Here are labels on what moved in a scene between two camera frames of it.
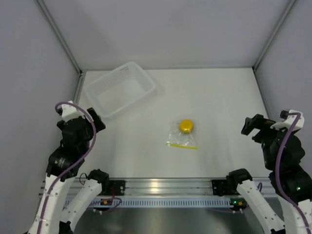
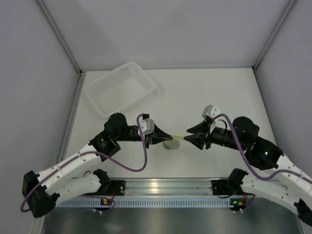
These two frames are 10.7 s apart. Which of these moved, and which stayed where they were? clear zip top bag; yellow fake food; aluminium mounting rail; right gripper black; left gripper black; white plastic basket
Moved: right gripper black; left gripper black; yellow fake food; clear zip top bag
Stayed: white plastic basket; aluminium mounting rail
